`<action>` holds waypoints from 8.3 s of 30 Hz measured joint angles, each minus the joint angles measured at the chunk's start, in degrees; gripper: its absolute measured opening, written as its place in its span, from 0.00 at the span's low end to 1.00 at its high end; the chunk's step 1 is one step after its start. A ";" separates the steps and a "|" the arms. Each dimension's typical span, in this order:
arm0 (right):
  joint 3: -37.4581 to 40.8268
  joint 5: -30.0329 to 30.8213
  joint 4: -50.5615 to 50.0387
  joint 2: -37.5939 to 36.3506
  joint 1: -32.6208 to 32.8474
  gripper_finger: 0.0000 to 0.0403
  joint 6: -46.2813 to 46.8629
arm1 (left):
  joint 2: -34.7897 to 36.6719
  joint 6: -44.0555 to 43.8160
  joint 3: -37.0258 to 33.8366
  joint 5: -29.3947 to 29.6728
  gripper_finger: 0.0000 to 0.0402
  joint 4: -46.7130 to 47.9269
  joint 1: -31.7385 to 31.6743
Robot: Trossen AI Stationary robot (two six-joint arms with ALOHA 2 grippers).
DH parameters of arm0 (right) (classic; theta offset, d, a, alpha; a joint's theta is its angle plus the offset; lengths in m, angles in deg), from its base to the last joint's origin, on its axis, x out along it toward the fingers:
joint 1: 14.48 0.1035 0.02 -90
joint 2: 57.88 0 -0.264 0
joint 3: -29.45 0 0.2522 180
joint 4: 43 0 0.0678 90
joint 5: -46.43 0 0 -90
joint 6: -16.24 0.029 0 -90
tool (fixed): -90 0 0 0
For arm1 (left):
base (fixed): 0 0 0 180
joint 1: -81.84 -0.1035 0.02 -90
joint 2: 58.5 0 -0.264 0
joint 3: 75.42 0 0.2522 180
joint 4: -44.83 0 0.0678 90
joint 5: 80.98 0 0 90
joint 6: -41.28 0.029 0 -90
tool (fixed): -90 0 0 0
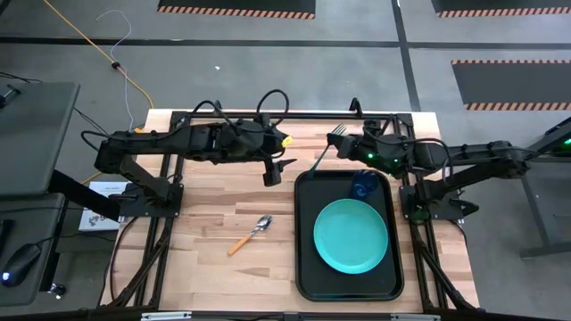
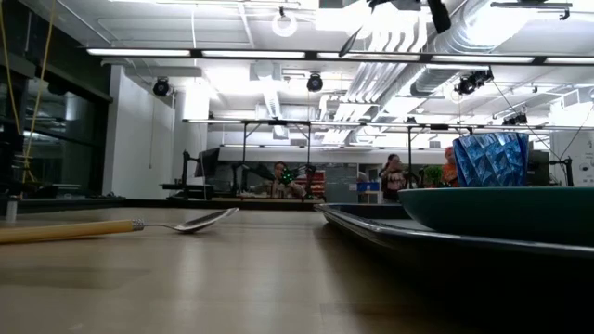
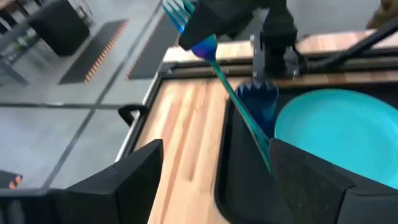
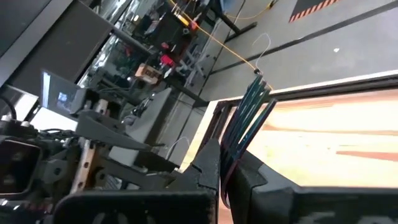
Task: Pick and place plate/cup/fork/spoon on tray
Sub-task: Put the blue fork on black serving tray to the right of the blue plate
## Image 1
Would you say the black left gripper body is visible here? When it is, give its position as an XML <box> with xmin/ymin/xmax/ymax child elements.
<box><xmin>243</xmin><ymin>118</ymin><xmax>289</xmax><ymax>188</ymax></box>

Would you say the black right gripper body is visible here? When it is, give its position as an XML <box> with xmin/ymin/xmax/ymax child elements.
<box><xmin>336</xmin><ymin>130</ymin><xmax>390</xmax><ymax>171</ymax></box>

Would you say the teal handled metal fork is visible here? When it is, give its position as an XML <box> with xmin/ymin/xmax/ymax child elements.
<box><xmin>306</xmin><ymin>122</ymin><xmax>348</xmax><ymax>178</ymax></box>

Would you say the blue faceted cup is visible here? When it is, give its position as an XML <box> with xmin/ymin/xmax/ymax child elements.
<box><xmin>350</xmin><ymin>169</ymin><xmax>380</xmax><ymax>201</ymax></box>

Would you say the teal round plate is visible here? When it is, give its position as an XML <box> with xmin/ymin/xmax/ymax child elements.
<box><xmin>312</xmin><ymin>198</ymin><xmax>390</xmax><ymax>276</ymax></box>

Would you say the black rectangular tray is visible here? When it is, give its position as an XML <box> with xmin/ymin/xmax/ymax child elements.
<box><xmin>294</xmin><ymin>169</ymin><xmax>405</xmax><ymax>303</ymax></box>

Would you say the black hazard striped mat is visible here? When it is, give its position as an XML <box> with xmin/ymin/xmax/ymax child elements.
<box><xmin>451</xmin><ymin>59</ymin><xmax>571</xmax><ymax>111</ymax></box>
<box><xmin>156</xmin><ymin>0</ymin><xmax>317</xmax><ymax>21</ymax></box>
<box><xmin>431</xmin><ymin>0</ymin><xmax>571</xmax><ymax>19</ymax></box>

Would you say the white printed box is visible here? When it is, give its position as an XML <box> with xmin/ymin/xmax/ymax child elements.
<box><xmin>79</xmin><ymin>181</ymin><xmax>131</xmax><ymax>233</ymax></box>

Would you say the black metal stand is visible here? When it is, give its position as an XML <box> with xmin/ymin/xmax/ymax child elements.
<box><xmin>511</xmin><ymin>116</ymin><xmax>571</xmax><ymax>260</ymax></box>

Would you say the grey desk top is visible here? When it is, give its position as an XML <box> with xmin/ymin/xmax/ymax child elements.
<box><xmin>0</xmin><ymin>81</ymin><xmax>81</xmax><ymax>198</ymax></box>

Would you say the dark desk surface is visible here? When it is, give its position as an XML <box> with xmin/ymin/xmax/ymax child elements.
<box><xmin>0</xmin><ymin>193</ymin><xmax>64</xmax><ymax>307</ymax></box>

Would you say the black computer mouse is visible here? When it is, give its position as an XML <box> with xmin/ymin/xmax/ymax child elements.
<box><xmin>0</xmin><ymin>243</ymin><xmax>42</xmax><ymax>288</ymax></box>

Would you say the black aluminium table frame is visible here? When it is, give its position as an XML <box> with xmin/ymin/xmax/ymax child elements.
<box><xmin>100</xmin><ymin>96</ymin><xmax>481</xmax><ymax>321</ymax></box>

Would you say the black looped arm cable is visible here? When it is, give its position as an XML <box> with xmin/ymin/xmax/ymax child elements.
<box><xmin>255</xmin><ymin>88</ymin><xmax>291</xmax><ymax>128</ymax></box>

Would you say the orange handled metal spoon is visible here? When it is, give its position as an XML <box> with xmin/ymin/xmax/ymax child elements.
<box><xmin>227</xmin><ymin>214</ymin><xmax>273</xmax><ymax>257</ymax></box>

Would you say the thin white cable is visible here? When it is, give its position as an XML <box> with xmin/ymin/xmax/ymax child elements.
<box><xmin>95</xmin><ymin>9</ymin><xmax>136</xmax><ymax>131</ymax></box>

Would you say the silver metal bracket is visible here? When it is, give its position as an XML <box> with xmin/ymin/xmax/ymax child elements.
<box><xmin>391</xmin><ymin>313</ymin><xmax>442</xmax><ymax>321</ymax></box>
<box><xmin>141</xmin><ymin>311</ymin><xmax>194</xmax><ymax>321</ymax></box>

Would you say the orange yellow cable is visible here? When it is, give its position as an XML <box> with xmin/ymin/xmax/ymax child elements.
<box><xmin>42</xmin><ymin>0</ymin><xmax>155</xmax><ymax>111</ymax></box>

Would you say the black handle tool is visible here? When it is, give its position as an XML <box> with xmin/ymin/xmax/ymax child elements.
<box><xmin>0</xmin><ymin>84</ymin><xmax>21</xmax><ymax>109</ymax></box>

